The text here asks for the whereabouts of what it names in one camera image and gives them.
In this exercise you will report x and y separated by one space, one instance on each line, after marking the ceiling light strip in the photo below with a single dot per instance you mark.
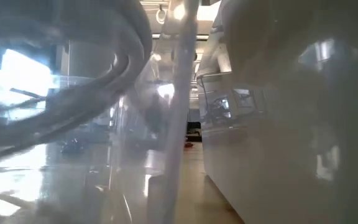
157 36

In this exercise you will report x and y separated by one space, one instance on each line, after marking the ceiling light panel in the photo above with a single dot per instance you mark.
208 12

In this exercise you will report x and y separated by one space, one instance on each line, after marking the white plastic bin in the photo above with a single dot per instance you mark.
275 171

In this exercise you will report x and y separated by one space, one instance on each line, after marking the clear plastic container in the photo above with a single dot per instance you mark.
89 186

